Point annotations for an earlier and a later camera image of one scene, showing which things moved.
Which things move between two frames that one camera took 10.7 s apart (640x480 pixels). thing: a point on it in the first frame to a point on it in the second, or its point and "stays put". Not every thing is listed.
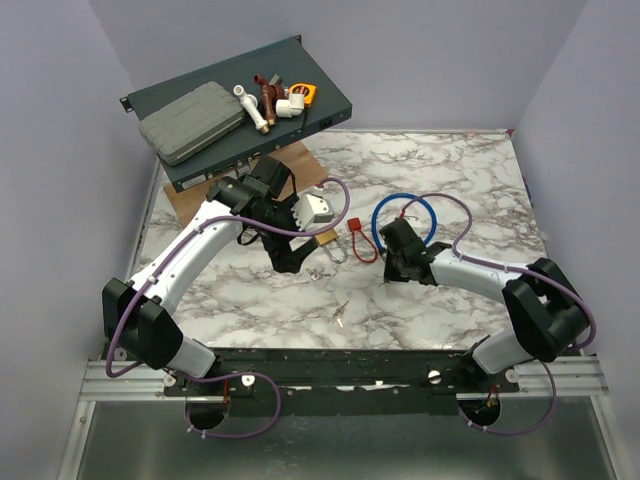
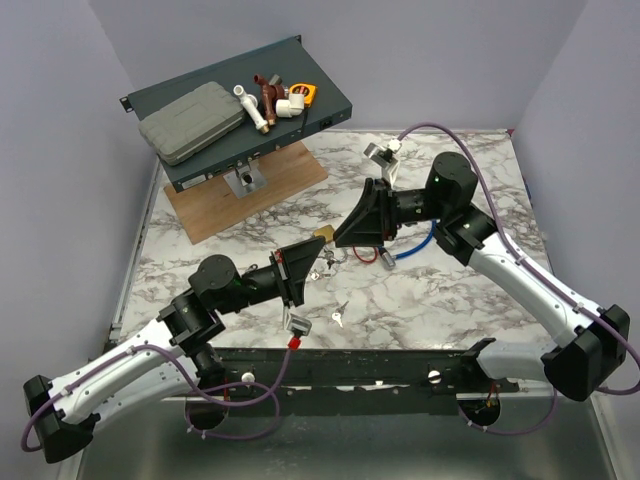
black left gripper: x=284 y=258 to x=299 y=261
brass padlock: x=327 y=237 stays put
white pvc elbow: x=292 y=107 stays put
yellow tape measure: x=307 y=90 stays put
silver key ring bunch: x=316 y=275 to x=332 y=259
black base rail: x=345 y=381 stays put
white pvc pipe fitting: x=251 y=102 stays put
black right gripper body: x=394 y=269 to x=390 y=209
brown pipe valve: x=270 y=91 stays put
